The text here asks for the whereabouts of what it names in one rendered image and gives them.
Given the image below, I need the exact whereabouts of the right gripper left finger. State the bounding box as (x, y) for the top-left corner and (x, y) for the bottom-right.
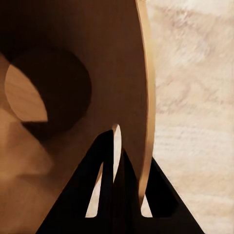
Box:
(36, 130), (114, 234)

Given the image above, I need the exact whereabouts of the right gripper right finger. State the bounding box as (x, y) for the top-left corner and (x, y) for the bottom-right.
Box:
(124, 150), (205, 234)

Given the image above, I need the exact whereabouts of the trash can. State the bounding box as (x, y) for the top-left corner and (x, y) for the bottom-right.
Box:
(0, 0), (156, 234)

